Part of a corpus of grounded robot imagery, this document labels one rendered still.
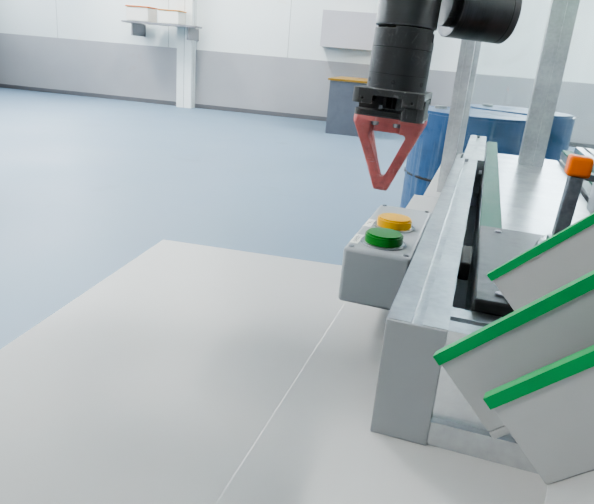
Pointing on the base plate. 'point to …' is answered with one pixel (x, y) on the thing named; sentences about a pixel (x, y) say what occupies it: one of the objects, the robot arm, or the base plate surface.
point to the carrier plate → (488, 260)
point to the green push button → (384, 237)
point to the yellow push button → (394, 221)
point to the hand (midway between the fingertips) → (381, 181)
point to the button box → (379, 261)
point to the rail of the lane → (424, 315)
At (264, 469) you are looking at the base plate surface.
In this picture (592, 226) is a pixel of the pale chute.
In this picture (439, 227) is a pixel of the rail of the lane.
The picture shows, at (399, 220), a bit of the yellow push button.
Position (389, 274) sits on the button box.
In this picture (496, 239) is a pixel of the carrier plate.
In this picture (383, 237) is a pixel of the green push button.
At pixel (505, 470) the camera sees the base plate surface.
